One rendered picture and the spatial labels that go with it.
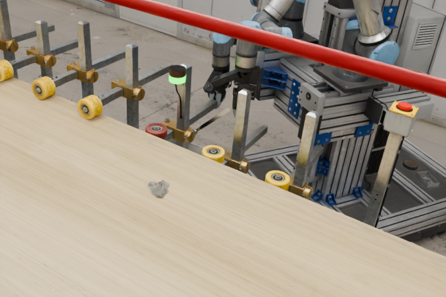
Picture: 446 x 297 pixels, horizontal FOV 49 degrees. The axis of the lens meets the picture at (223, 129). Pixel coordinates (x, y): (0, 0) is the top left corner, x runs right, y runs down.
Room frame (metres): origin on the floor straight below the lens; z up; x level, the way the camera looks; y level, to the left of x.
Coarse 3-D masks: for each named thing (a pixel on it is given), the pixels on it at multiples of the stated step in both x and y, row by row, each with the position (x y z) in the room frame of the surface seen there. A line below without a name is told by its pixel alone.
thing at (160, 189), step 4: (164, 180) 1.23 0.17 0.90; (148, 184) 1.20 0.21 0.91; (152, 184) 1.19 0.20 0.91; (156, 184) 1.20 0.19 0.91; (160, 184) 1.19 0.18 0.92; (164, 184) 1.20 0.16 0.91; (168, 184) 1.21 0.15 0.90; (148, 188) 1.18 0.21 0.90; (152, 188) 1.18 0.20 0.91; (156, 188) 1.17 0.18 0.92; (160, 188) 1.18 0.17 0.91; (164, 188) 1.18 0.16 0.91; (152, 192) 1.16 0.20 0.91; (156, 192) 1.16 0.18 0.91; (160, 192) 1.15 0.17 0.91; (164, 192) 1.16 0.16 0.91; (156, 196) 1.15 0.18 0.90
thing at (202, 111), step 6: (210, 102) 1.87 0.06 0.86; (216, 102) 1.89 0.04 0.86; (198, 108) 1.81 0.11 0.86; (204, 108) 1.81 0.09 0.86; (210, 108) 1.84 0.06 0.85; (192, 114) 1.75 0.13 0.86; (198, 114) 1.76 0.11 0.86; (204, 114) 1.80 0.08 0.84; (192, 120) 1.73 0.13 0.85; (168, 132) 1.59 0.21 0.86; (168, 138) 1.58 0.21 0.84
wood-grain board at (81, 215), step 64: (0, 128) 1.45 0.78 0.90; (64, 128) 1.49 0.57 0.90; (128, 128) 1.53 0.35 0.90; (0, 192) 1.10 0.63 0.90; (64, 192) 1.13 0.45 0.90; (128, 192) 1.16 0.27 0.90; (192, 192) 1.19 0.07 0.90; (256, 192) 1.21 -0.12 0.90; (0, 256) 0.86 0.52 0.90; (64, 256) 0.88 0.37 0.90; (128, 256) 0.90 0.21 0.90; (192, 256) 0.92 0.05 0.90; (256, 256) 0.94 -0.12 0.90; (320, 256) 0.96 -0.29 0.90; (384, 256) 0.99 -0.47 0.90
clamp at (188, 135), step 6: (168, 126) 1.62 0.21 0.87; (174, 126) 1.62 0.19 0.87; (174, 132) 1.61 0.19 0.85; (180, 132) 1.59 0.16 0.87; (186, 132) 1.59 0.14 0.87; (192, 132) 1.60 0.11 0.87; (174, 138) 1.61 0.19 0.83; (180, 138) 1.59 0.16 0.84; (186, 138) 1.58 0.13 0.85; (192, 138) 1.60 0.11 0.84
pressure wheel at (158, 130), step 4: (152, 124) 1.56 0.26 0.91; (156, 124) 1.57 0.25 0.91; (160, 124) 1.57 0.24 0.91; (148, 128) 1.53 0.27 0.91; (152, 128) 1.54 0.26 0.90; (156, 128) 1.53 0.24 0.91; (160, 128) 1.55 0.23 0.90; (164, 128) 1.54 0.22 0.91; (148, 132) 1.51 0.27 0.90; (152, 132) 1.51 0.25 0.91; (156, 132) 1.51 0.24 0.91; (160, 132) 1.51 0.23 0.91; (164, 132) 1.52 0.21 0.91; (156, 136) 1.50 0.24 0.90; (160, 136) 1.51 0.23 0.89; (164, 136) 1.52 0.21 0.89
